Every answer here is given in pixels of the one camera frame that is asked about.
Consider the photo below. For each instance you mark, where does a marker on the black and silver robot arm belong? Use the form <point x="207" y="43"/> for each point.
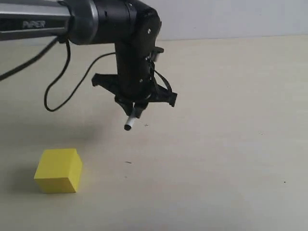
<point x="131" y="25"/>

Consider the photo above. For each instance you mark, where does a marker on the yellow cube block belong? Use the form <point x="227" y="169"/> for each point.
<point x="59" y="171"/>

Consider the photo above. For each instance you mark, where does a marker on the black and white marker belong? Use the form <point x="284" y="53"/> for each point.
<point x="130" y="121"/>

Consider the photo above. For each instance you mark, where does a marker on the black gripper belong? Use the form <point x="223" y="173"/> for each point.
<point x="148" y="87"/>

